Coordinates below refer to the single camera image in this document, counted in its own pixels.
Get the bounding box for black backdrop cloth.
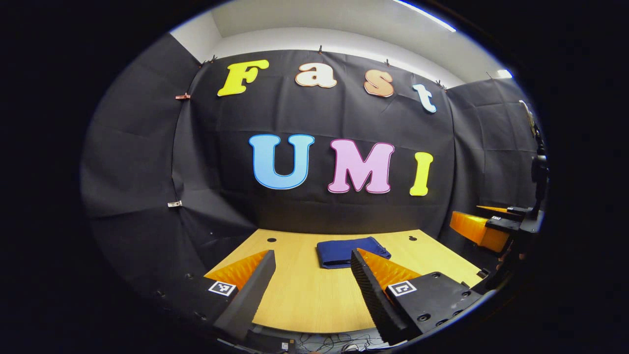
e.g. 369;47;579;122
80;32;547;295

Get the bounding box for tangle of cables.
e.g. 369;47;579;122
290;333;389;353

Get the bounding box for blue jeans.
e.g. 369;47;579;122
316;236;392;269

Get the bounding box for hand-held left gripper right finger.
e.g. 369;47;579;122
350;248;485;346

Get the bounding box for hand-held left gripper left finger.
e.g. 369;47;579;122
157;249;277;343

